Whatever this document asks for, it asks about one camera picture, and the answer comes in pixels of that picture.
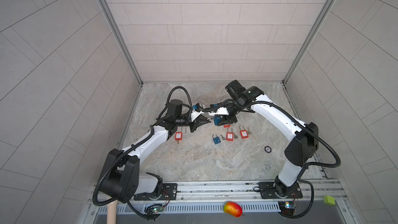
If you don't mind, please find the blue padlock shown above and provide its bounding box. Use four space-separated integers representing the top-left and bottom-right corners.
213 116 222 126
212 134 221 145

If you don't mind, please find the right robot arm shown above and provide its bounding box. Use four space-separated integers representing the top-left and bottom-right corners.
222 80 319 198

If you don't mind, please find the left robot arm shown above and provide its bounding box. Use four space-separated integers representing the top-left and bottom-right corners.
92 100 210 206

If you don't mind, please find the mango fruit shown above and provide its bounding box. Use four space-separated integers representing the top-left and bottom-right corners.
223 202 243 218

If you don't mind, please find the left circuit board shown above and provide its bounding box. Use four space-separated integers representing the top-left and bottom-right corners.
145 204 165 215

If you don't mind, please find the circuit board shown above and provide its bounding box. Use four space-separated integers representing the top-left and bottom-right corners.
278 201 296 218
145 204 165 215

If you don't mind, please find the right circuit board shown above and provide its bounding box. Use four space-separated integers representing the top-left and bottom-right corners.
278 201 296 218

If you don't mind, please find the green cube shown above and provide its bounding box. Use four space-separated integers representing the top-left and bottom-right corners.
323 195 336 206

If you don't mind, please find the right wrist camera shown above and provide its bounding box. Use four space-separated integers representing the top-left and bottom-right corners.
209 107 229 116

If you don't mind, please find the black ring marker right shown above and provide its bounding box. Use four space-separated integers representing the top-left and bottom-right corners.
264 146 272 153

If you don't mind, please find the right black cable conduit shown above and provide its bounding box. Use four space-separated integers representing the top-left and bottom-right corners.
200 99 342 219

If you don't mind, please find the black cable conduit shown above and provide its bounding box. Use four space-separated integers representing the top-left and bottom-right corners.
92 86 194 206
200 99 342 219

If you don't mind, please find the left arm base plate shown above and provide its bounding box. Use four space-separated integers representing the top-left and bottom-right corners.
133 183 178 201

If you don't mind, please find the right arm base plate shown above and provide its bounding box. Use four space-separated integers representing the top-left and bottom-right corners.
258 181 303 199

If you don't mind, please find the left black cable conduit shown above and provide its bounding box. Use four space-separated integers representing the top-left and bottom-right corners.
92 86 194 206

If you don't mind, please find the aluminium rail frame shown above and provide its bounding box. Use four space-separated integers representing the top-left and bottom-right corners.
80 178 358 224

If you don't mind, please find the beige wooden handle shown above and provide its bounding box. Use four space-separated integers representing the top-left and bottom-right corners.
106 201 118 224

